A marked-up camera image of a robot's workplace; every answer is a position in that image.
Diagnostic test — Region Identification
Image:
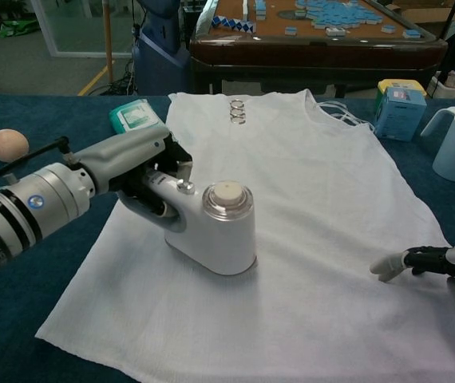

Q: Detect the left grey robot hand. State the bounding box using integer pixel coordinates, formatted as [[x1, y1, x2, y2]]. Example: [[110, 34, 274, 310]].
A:
[[76, 126, 195, 216]]

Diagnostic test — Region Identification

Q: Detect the white handheld steam iron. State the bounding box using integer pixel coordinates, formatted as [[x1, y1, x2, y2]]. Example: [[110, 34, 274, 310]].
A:
[[121, 169, 259, 277]]

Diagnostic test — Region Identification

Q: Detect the white sleeveless top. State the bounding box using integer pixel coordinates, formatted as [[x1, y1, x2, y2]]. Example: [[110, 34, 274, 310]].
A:
[[34, 89, 455, 383]]

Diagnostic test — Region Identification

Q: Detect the blue mobile robot base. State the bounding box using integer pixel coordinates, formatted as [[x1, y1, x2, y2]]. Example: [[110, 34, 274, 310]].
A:
[[130, 0, 192, 96]]

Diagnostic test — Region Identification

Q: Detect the green wet wipes pack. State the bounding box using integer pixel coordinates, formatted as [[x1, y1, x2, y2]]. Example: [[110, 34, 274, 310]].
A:
[[109, 99, 168, 135]]

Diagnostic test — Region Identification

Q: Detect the wooden pole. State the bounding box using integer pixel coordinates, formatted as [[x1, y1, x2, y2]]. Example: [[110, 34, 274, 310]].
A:
[[102, 0, 116, 85]]

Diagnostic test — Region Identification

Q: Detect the peach egg-shaped ball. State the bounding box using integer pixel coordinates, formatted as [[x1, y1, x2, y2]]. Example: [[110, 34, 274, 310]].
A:
[[0, 128, 30, 163]]

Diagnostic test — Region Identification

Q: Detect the light blue cardboard box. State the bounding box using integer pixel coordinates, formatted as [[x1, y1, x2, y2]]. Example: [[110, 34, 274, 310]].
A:
[[373, 87, 428, 143]]

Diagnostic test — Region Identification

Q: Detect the blue white snake puzzle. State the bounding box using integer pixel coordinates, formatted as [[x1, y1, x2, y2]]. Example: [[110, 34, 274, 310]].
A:
[[210, 14, 257, 34]]

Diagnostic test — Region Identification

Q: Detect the white storage box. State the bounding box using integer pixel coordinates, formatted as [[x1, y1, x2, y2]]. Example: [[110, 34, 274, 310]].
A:
[[426, 70, 455, 99]]

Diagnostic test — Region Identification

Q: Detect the green bag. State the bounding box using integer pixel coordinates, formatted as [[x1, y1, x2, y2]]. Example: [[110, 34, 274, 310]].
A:
[[0, 19, 41, 39]]

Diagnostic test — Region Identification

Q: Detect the yellow-lidded container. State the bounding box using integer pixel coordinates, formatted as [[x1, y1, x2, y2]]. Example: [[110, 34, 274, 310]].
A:
[[376, 78, 428, 120]]

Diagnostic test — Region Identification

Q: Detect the dark teal table cloth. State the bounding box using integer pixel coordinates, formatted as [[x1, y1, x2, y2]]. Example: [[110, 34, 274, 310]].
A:
[[0, 93, 455, 383]]

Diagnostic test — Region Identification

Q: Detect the brown mahjong table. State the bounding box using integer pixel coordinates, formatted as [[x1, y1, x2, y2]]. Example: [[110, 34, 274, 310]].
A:
[[189, 0, 449, 99]]

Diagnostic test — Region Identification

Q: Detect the blue mahjong tile pile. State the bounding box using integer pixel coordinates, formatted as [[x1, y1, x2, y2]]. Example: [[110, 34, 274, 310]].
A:
[[279, 0, 374, 30]]

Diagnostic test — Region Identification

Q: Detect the black floor cable bundle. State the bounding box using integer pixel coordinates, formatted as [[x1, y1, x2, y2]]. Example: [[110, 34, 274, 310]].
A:
[[105, 23, 137, 96]]

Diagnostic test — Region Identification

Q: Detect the glass door with white frame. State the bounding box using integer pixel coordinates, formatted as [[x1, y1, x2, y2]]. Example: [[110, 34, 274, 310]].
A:
[[31, 0, 135, 59]]

